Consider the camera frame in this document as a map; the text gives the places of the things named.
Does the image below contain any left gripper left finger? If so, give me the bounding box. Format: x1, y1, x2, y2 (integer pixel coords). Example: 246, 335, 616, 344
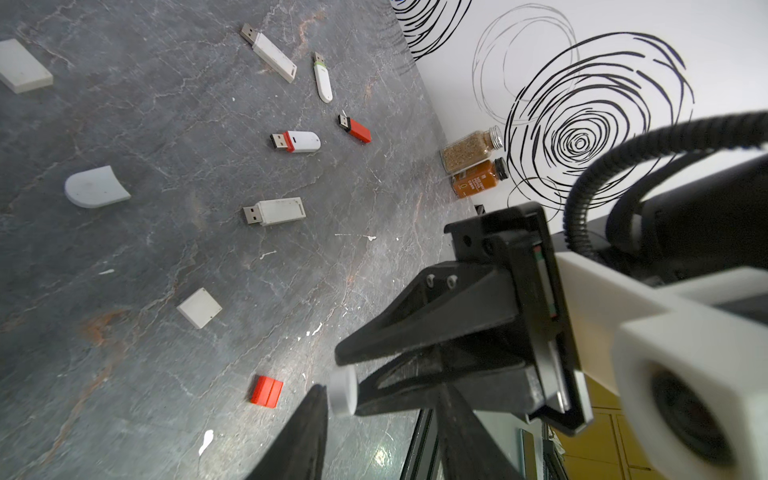
246, 384, 328, 480

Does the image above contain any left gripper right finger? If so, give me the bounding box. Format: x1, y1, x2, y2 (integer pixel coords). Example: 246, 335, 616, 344
335, 262, 528, 416

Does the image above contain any small white usb cap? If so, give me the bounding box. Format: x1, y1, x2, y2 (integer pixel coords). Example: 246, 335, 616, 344
327, 365, 358, 418

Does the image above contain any long white usb drive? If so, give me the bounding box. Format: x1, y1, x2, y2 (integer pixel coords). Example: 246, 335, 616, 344
240, 23, 297, 83

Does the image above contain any white rectangular usb cap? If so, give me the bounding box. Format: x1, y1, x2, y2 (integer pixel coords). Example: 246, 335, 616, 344
1, 39, 54, 94

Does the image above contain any red usb cap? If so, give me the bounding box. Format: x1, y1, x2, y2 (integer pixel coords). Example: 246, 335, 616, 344
250, 376, 284, 409

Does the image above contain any white square usb cap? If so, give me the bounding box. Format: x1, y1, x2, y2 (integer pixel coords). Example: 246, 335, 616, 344
177, 288, 222, 329

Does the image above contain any white rectangular usb drive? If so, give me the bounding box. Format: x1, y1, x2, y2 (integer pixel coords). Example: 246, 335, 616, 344
243, 197, 306, 226

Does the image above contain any red black usb drive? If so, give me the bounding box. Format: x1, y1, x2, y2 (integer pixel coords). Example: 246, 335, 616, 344
338, 112, 372, 144

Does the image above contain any white red usb drive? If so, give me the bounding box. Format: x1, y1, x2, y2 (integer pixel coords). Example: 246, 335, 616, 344
270, 130, 322, 153

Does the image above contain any white green usb drive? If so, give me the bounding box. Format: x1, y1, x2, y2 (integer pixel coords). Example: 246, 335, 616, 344
312, 52, 334, 103

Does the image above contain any rounded white usb cap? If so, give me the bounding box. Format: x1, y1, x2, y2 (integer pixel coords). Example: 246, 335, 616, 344
64, 165, 131, 209

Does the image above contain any dark orange spice jar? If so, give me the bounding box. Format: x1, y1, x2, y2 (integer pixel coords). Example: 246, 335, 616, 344
451, 157, 509, 198

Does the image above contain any light spice jar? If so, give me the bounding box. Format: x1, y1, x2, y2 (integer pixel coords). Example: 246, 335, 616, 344
440, 126, 502, 175

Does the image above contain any black corrugated cable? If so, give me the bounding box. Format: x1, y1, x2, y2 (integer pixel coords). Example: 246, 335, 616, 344
562, 110, 768, 265

